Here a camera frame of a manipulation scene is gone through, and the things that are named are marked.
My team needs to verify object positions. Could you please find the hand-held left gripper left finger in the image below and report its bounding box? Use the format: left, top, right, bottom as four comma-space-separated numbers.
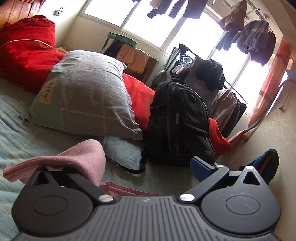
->
26, 167, 116, 205

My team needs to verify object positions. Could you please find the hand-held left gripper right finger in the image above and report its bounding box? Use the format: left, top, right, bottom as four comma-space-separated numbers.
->
178, 156, 263, 205

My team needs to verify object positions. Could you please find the pink and white sweater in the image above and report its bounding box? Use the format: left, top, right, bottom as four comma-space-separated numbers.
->
3, 139, 163, 200

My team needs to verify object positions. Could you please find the metal clothes rack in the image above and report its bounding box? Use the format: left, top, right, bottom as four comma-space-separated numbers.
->
151, 43, 249, 138

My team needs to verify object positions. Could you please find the black backpack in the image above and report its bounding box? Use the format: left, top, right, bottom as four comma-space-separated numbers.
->
116, 79, 218, 174

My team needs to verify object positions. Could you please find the light green folded cloth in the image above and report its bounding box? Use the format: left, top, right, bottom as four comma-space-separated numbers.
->
102, 136, 145, 172

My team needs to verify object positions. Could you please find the dark blue clothing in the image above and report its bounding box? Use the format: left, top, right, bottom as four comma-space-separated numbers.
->
239, 149, 280, 186

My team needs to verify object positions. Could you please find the green checked bed blanket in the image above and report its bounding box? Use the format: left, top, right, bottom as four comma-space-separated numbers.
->
0, 76, 202, 241

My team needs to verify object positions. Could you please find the grey green checked pillow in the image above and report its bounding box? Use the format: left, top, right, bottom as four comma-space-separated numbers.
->
22, 50, 144, 141

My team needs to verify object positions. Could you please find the black garment on rack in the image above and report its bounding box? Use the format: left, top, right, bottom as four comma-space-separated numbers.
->
196, 59, 225, 92

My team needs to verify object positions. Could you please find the red cloth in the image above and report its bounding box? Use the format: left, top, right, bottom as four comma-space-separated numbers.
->
122, 73, 232, 156

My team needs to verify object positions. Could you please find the orange patterned curtain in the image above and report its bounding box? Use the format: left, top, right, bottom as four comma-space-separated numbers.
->
228, 37, 292, 154

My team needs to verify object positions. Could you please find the wooden cabinet with green tray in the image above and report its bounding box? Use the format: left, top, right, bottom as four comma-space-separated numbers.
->
116, 44, 159, 82

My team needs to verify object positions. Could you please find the plaid hanging jacket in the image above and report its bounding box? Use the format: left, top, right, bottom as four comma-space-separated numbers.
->
236, 20, 277, 67

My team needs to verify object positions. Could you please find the red folded quilt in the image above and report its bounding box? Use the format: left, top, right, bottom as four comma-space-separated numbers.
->
0, 15, 65, 93

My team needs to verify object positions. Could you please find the green stool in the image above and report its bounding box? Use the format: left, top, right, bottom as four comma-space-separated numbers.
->
100, 32, 137, 55

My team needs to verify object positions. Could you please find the brown hanging jacket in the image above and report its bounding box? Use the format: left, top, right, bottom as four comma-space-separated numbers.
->
216, 0, 248, 52

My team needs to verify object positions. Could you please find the window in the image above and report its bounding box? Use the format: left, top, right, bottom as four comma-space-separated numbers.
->
79, 0, 285, 117

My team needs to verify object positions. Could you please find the dark hanging garment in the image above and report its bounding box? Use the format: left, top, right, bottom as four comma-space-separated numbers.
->
147, 0, 168, 19
183, 0, 209, 20
168, 0, 188, 19

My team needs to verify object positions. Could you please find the wooden bed headboard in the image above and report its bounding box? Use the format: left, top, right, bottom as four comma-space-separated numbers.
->
0, 0, 43, 27

